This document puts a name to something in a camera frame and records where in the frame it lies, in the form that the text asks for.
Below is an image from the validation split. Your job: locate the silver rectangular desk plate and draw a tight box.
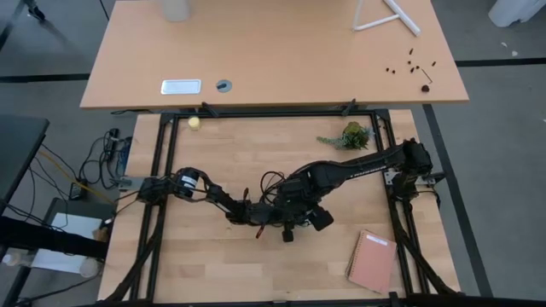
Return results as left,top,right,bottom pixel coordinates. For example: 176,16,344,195
160,78,202,96

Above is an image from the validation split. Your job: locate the tan wooden desk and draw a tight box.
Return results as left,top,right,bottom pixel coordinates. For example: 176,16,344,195
79,0,470,111

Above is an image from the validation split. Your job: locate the clear plastic bottle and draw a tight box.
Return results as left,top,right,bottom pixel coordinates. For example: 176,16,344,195
2,251,33,268

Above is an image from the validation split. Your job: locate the potted green succulent plant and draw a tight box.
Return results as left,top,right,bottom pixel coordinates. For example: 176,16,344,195
316,121,375,151

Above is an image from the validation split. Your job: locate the black floor cable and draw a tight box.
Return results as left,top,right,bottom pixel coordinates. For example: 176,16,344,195
78,127,133,188

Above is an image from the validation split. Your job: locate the white sheet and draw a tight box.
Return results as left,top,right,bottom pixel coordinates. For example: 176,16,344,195
32,212,103,274

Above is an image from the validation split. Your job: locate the white tripod stand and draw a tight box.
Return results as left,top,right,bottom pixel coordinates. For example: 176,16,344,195
351,0,422,38

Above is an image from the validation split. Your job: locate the black beam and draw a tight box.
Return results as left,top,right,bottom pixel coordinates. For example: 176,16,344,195
0,215,107,259

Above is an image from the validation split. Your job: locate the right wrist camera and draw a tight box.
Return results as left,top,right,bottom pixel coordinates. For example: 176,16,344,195
307,206,334,232

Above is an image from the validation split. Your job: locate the white cylindrical container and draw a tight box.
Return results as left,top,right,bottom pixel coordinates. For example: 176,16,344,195
160,0,191,22

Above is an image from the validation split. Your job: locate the pink spiral notebook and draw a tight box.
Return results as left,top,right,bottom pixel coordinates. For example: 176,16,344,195
344,229,398,295

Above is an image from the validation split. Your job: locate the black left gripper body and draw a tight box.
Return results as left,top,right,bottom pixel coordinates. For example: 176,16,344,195
245,203,288,227

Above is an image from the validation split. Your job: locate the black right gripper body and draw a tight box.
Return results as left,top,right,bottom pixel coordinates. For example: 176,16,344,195
272,174,325,218

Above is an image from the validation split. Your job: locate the white bag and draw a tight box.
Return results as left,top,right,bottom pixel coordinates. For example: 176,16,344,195
488,0,546,27

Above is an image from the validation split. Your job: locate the black side desk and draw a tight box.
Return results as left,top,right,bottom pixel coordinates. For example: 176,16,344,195
0,114,50,214

